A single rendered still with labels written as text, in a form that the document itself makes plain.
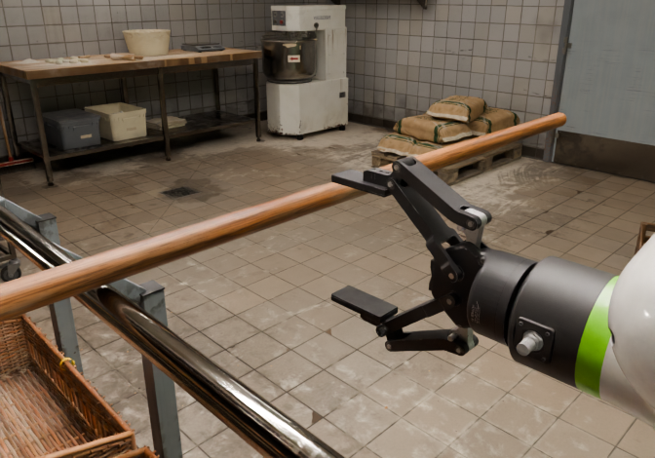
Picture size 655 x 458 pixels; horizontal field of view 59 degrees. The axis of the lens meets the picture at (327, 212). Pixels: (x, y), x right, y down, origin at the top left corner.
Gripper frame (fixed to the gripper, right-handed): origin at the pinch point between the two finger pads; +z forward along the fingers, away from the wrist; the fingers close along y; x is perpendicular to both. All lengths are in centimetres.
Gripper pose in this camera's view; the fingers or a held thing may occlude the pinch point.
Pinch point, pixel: (348, 239)
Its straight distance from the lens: 61.3
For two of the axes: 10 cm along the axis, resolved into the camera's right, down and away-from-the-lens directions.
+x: 7.0, -2.5, 6.7
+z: -7.2, -2.5, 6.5
